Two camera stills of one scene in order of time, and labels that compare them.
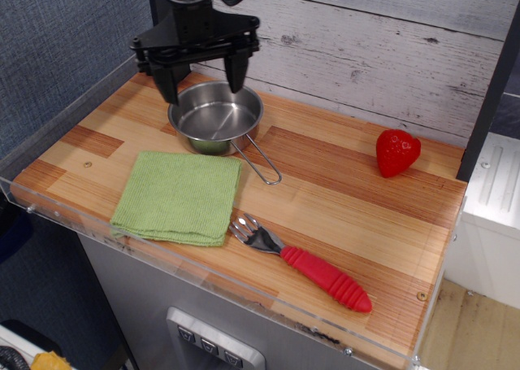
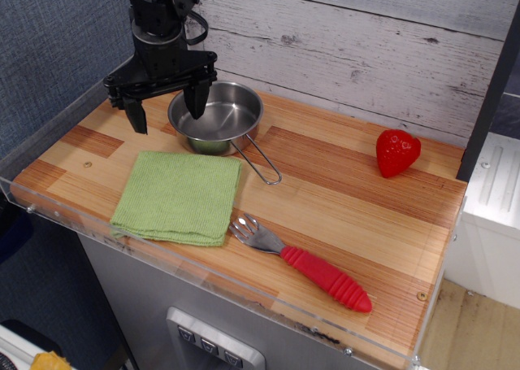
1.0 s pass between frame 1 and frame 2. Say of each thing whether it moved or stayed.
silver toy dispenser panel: stayed
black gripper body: moved
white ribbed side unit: stayed
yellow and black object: stayed
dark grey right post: stayed
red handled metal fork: stayed
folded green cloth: stayed
